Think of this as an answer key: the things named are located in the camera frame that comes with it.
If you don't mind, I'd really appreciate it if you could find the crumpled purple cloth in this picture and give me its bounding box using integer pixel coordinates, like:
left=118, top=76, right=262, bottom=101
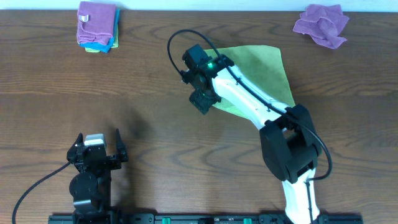
left=292, top=4, right=349, bottom=49

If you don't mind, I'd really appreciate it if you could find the light green cloth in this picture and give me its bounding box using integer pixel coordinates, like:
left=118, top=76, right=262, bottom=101
left=218, top=45, right=295, bottom=107

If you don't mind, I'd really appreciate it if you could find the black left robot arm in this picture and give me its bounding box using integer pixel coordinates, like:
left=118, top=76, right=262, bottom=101
left=67, top=129, right=128, bottom=223

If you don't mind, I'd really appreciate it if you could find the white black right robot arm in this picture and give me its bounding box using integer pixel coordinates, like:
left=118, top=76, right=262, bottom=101
left=180, top=52, right=323, bottom=223

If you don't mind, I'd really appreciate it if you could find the folded purple cloth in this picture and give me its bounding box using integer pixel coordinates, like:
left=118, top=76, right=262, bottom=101
left=76, top=1, right=117, bottom=45

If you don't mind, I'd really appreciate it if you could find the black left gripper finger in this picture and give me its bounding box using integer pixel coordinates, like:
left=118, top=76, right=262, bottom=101
left=67, top=133, right=83, bottom=162
left=116, top=129, right=129, bottom=162

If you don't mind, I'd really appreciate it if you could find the folded blue cloth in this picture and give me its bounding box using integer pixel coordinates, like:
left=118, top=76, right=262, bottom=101
left=79, top=9, right=120, bottom=53

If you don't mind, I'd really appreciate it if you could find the folded yellow-green cloth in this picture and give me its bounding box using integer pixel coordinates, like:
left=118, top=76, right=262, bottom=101
left=79, top=29, right=119, bottom=53

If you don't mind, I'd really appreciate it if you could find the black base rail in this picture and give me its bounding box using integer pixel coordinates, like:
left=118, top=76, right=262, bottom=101
left=48, top=212, right=364, bottom=224

